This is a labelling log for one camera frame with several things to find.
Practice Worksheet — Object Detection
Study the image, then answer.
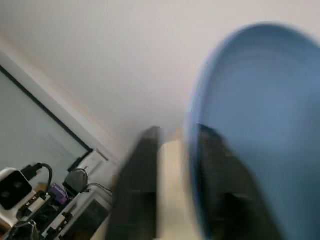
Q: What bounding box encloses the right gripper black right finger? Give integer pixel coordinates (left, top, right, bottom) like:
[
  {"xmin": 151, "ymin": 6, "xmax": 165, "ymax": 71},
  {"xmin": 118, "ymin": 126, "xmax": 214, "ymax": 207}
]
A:
[{"xmin": 194, "ymin": 123, "xmax": 285, "ymax": 240}]

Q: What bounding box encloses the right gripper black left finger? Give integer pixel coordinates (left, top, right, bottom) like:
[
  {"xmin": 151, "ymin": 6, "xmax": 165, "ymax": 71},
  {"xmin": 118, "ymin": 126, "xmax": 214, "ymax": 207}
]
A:
[{"xmin": 104, "ymin": 126, "xmax": 161, "ymax": 240}]

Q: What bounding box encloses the black framed glass panel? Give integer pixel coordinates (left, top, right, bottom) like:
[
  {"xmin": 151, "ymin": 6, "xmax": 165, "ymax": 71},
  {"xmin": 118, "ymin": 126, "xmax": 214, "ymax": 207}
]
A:
[{"xmin": 0, "ymin": 64, "xmax": 94, "ymax": 173}]

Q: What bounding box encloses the white black camera device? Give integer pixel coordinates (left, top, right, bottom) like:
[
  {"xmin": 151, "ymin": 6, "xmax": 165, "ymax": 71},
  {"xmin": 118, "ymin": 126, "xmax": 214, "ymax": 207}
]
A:
[{"xmin": 0, "ymin": 166, "xmax": 35, "ymax": 228}]

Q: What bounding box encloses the blue plate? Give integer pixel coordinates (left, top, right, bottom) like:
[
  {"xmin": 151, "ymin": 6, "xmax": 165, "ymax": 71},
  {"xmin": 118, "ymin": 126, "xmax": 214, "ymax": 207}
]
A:
[{"xmin": 183, "ymin": 21, "xmax": 320, "ymax": 240}]

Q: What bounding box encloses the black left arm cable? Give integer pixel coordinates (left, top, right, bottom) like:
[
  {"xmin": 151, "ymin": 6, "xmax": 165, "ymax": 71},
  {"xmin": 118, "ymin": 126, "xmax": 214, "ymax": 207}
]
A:
[{"xmin": 21, "ymin": 162, "xmax": 54, "ymax": 192}]

